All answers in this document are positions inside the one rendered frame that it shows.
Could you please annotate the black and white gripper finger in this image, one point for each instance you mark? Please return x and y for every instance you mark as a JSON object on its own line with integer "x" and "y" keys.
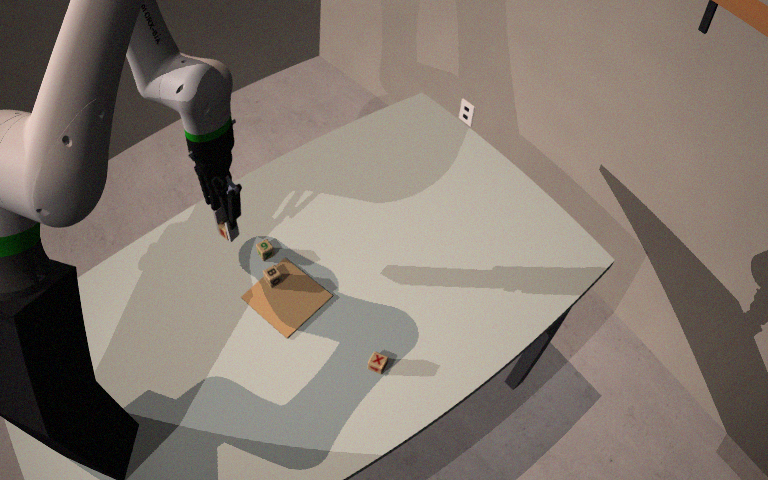
{"x": 232, "y": 205}
{"x": 213, "y": 200}

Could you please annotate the tan square mat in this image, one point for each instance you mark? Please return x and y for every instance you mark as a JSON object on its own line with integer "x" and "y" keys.
{"x": 288, "y": 305}

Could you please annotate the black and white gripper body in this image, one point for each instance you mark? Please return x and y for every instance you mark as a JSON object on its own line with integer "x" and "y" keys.
{"x": 219, "y": 168}

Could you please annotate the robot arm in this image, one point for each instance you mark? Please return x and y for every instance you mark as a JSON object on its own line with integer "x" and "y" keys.
{"x": 53, "y": 165}

